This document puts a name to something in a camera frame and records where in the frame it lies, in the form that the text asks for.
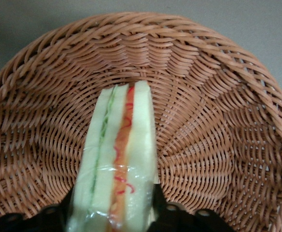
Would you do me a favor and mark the round brown wicker basket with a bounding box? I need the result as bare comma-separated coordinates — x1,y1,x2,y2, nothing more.
0,12,282,232

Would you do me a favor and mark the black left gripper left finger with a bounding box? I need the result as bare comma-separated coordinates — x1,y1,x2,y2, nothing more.
34,191,71,232

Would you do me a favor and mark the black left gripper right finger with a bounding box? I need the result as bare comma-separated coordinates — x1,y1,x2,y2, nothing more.
150,183,197,232

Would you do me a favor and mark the toy sandwich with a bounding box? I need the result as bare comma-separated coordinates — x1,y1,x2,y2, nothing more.
67,81,159,232

